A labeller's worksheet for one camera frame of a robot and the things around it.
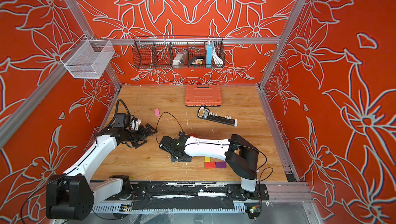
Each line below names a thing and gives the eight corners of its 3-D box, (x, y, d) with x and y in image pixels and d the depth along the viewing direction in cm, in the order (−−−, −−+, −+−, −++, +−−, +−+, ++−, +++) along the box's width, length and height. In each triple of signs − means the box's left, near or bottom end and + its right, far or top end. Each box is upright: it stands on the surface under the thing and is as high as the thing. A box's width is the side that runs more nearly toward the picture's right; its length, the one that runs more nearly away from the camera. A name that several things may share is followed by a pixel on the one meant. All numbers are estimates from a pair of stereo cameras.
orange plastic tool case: (184, 106, 107) (184, 103, 104) (185, 87, 119) (185, 83, 116) (222, 106, 107) (223, 103, 104) (219, 87, 119) (220, 83, 116)
